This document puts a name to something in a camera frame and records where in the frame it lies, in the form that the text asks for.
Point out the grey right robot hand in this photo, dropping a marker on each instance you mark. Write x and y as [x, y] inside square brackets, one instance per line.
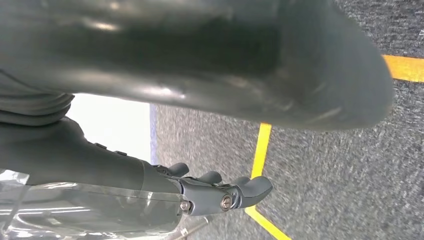
[82, 172]

